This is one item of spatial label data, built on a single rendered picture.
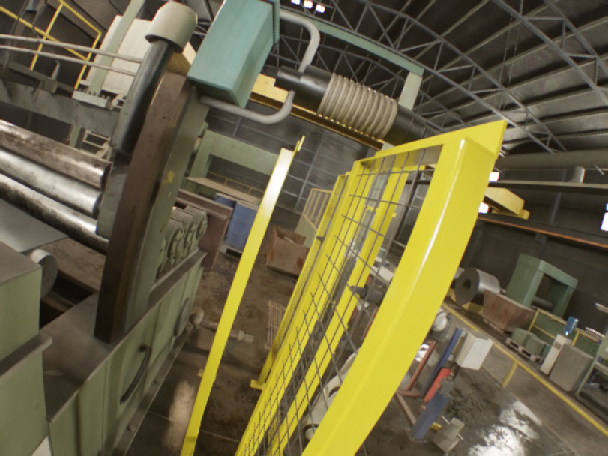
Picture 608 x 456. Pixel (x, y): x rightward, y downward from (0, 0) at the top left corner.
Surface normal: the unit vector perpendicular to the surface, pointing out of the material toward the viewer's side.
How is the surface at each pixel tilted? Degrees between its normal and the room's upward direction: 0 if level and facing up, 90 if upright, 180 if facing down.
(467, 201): 90
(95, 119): 90
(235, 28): 90
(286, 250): 90
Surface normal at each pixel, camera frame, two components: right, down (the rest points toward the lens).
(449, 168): -0.93, -0.34
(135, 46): 0.08, 0.14
